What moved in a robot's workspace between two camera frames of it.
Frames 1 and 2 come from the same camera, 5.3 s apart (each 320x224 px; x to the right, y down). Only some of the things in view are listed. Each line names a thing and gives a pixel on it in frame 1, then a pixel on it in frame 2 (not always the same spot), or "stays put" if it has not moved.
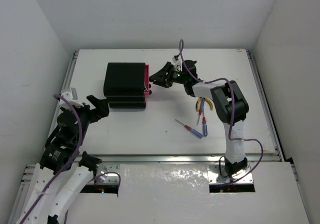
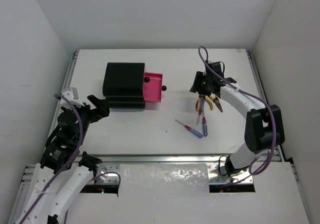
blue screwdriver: (205, 127) stays put
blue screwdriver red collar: (193, 131) stays put
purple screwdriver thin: (200, 111) stays put
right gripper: (161, 77) → (197, 86)
